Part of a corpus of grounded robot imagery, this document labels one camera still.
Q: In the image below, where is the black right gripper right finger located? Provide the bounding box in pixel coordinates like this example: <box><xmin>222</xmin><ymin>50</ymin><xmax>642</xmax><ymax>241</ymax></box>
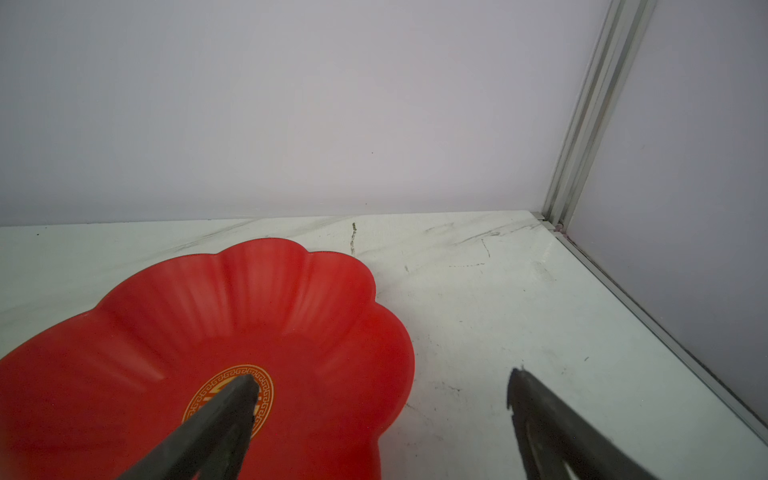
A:
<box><xmin>506</xmin><ymin>368</ymin><xmax>654</xmax><ymax>479</ymax></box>

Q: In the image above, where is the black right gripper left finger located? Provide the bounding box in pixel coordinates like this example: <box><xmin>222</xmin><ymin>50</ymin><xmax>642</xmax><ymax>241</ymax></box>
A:
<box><xmin>120</xmin><ymin>375</ymin><xmax>259</xmax><ymax>480</ymax></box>

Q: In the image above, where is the red flower-shaped fruit bowl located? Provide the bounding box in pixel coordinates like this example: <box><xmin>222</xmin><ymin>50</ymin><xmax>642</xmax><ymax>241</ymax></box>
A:
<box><xmin>1</xmin><ymin>238</ymin><xmax>415</xmax><ymax>479</ymax></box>

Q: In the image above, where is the aluminium frame post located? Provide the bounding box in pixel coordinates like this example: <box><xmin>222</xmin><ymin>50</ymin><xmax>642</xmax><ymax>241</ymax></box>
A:
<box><xmin>542</xmin><ymin>0</ymin><xmax>656</xmax><ymax>232</ymax></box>

